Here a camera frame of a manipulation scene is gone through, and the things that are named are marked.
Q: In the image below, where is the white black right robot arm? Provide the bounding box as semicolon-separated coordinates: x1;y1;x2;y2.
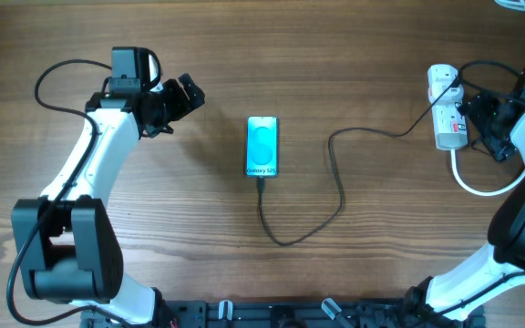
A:
402;68;525;327

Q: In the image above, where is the teal screen Galaxy smartphone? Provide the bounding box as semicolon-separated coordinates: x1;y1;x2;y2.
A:
245;117;279;178

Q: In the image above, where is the black USB charging cable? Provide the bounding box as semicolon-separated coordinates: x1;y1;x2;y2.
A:
255;71;465;248

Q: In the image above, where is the black left camera cable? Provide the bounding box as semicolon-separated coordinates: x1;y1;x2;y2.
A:
5;58;136;327

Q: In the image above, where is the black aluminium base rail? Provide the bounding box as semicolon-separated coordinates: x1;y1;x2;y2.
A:
79;298;487;328

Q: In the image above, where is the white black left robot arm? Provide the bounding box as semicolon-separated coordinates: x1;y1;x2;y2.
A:
9;46;205;327

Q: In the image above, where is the white power strip cord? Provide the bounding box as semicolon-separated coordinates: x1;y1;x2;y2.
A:
449;0;525;198

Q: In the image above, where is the white power strip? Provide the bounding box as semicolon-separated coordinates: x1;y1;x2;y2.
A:
427;64;468;150

